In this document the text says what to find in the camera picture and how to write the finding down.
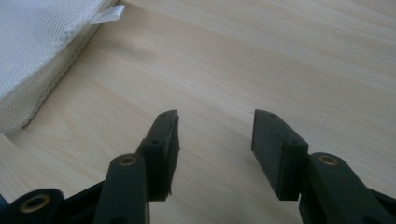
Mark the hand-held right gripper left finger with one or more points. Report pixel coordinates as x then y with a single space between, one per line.
158 155

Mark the white mesh laundry bag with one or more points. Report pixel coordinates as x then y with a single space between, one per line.
34 53

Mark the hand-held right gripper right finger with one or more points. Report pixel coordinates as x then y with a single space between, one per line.
274 155

